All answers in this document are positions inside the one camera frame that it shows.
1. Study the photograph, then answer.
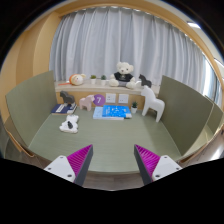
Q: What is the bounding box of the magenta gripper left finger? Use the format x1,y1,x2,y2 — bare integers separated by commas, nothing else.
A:
44,145,93,186

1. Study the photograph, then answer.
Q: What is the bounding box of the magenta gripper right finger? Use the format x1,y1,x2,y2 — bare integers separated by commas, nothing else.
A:
134,144,181,185

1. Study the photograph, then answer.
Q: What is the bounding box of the white plush dog toy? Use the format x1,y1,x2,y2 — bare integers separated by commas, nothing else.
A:
59,115,79,133

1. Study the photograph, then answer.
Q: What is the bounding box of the light blue book underneath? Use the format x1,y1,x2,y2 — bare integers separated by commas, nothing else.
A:
93,107,124,120

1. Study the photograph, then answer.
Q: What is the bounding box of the small potted plant on bench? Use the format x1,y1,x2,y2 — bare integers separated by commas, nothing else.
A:
131,101,138,114

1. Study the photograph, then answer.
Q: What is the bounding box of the blue book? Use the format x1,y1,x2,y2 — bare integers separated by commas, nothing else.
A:
102,105,132,118

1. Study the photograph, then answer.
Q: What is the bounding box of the right green cushion panel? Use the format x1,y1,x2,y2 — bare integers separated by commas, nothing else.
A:
158,76,213,155

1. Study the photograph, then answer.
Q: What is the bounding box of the green cushion panel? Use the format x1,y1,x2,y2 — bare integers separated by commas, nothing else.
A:
6,71,57,146
158,76,213,155

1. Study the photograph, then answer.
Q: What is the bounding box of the white wooden horse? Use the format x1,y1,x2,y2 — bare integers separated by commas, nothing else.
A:
141,86,165,122

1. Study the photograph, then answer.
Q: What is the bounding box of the pink horse figure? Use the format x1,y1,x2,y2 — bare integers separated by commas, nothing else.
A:
79,95,95,111

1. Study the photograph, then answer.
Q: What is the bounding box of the dark grey horse figure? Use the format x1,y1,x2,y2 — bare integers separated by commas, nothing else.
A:
60,91,75,104

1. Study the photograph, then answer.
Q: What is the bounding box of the purple round number disc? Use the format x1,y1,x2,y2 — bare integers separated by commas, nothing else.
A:
93,94,106,106

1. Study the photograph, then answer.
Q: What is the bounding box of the left green cushion panel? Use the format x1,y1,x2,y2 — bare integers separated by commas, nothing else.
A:
6,71,57,146

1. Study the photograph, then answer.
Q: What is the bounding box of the small black horse figure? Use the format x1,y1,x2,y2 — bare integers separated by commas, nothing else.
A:
139,74,152,88

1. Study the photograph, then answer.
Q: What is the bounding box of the orange haired doll plush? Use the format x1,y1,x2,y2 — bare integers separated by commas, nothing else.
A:
66,74,86,86

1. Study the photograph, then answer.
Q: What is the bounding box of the left small potted plant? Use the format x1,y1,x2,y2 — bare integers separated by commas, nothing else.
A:
90,75,96,85

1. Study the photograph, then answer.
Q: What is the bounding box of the white teddy bear black shirt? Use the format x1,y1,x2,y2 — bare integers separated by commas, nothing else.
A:
109,62,136,89

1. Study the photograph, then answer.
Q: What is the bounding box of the right small potted plant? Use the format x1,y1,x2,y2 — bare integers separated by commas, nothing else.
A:
101,75,107,86

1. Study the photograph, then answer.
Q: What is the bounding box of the grey white curtain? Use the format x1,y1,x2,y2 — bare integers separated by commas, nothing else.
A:
49,7,204,91

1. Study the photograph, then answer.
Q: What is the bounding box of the right white wall socket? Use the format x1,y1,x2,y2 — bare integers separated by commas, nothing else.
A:
118,94,129,104

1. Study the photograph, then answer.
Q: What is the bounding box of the white wall socket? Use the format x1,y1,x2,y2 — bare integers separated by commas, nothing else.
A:
106,93,116,103
118,94,129,104

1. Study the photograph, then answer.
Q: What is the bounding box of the left white wall socket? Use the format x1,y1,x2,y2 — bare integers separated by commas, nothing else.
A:
106,93,116,103

